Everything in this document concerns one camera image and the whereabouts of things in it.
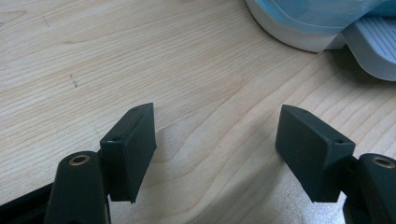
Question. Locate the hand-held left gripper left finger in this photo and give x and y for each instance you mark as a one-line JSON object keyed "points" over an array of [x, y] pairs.
{"points": [[129, 155]]}

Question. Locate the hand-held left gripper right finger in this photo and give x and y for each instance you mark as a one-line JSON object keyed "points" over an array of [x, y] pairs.
{"points": [[311, 155]]}

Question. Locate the white rice cooker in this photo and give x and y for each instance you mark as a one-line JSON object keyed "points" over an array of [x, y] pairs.
{"points": [[370, 46]]}

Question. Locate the translucent plastic trash bag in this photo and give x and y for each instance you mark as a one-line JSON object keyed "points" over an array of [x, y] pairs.
{"points": [[314, 14]]}

